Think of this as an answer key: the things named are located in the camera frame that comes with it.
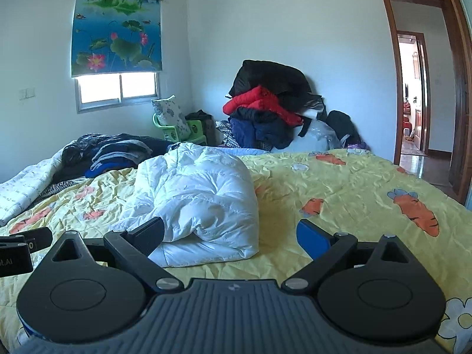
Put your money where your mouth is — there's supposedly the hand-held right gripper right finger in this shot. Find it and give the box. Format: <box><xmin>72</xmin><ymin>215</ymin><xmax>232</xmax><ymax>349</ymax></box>
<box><xmin>281</xmin><ymin>218</ymin><xmax>421</xmax><ymax>293</ymax></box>

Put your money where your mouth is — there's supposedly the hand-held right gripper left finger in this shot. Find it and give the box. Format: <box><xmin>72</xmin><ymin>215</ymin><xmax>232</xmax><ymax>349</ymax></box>
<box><xmin>35</xmin><ymin>216</ymin><xmax>184</xmax><ymax>294</ymax></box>

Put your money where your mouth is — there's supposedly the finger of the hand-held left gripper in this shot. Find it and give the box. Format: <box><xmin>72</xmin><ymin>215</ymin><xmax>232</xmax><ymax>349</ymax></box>
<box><xmin>0</xmin><ymin>227</ymin><xmax>53</xmax><ymax>253</ymax></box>

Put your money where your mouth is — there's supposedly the white puffer jacket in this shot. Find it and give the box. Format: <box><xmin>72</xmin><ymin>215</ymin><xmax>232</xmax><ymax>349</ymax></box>
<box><xmin>109</xmin><ymin>142</ymin><xmax>260</xmax><ymax>268</ymax></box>

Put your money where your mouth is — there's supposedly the pile of dark folded clothes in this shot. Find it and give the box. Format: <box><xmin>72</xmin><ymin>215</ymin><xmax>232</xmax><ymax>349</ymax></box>
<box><xmin>62</xmin><ymin>133</ymin><xmax>174</xmax><ymax>179</ymax></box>

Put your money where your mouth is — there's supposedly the white printed quilt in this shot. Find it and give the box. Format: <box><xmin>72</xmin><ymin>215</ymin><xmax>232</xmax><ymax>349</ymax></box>
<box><xmin>0</xmin><ymin>149</ymin><xmax>67</xmax><ymax>227</ymax></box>

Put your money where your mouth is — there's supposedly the zebra striped cloth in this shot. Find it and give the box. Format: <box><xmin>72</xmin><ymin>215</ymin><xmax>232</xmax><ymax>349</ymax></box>
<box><xmin>26</xmin><ymin>175</ymin><xmax>87</xmax><ymax>205</ymax></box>

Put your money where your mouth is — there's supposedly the yellow carrot print bedsheet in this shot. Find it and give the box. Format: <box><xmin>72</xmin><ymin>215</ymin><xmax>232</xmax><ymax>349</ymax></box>
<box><xmin>0</xmin><ymin>148</ymin><xmax>472</xmax><ymax>354</ymax></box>

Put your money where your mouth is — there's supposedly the clear plastic bag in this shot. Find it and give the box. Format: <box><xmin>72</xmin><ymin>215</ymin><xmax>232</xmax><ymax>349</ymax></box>
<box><xmin>291</xmin><ymin>118</ymin><xmax>340</xmax><ymax>152</ymax></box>

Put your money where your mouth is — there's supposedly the light blue blanket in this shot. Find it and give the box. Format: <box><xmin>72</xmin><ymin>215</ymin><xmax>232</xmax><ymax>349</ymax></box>
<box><xmin>217</xmin><ymin>147</ymin><xmax>270</xmax><ymax>155</ymax></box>

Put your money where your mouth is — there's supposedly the green plastic chair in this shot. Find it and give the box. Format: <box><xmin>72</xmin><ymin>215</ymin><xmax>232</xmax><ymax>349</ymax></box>
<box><xmin>152</xmin><ymin>112</ymin><xmax>207</xmax><ymax>146</ymax></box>

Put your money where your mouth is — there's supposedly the black bag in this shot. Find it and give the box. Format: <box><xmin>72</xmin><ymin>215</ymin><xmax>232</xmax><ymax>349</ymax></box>
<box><xmin>326</xmin><ymin>111</ymin><xmax>364</xmax><ymax>148</ymax></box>

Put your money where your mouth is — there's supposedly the navy jacket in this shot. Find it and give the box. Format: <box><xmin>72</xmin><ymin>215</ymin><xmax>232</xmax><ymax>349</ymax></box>
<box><xmin>229</xmin><ymin>107</ymin><xmax>305</xmax><ymax>152</ymax></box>

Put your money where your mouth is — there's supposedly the floral pillow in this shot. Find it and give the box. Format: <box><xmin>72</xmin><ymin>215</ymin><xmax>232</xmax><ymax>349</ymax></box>
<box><xmin>151</xmin><ymin>95</ymin><xmax>190</xmax><ymax>142</ymax></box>

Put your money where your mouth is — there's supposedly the checkered cloth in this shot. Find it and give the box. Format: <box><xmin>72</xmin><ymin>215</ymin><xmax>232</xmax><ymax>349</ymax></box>
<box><xmin>216</xmin><ymin>120</ymin><xmax>240</xmax><ymax>150</ymax></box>

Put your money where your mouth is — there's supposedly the dark bag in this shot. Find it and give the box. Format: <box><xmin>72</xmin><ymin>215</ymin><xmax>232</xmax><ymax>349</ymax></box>
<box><xmin>184</xmin><ymin>109</ymin><xmax>215</xmax><ymax>146</ymax></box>

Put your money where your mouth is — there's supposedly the sliding window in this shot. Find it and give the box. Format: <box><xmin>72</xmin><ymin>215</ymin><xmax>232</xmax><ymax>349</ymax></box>
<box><xmin>75</xmin><ymin>72</ymin><xmax>160</xmax><ymax>115</ymax></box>

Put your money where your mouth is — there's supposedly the far wooden doorway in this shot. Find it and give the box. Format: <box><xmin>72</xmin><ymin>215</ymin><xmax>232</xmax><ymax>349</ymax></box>
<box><xmin>396</xmin><ymin>31</ymin><xmax>431</xmax><ymax>157</ymax></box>

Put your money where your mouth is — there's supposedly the lotus print roller blind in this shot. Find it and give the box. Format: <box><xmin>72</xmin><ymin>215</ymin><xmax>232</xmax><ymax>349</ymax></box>
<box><xmin>71</xmin><ymin>0</ymin><xmax>163</xmax><ymax>78</ymax></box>

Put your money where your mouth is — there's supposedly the wooden door frame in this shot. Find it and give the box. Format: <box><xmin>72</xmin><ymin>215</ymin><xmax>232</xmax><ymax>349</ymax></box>
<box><xmin>380</xmin><ymin>0</ymin><xmax>472</xmax><ymax>204</ymax></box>

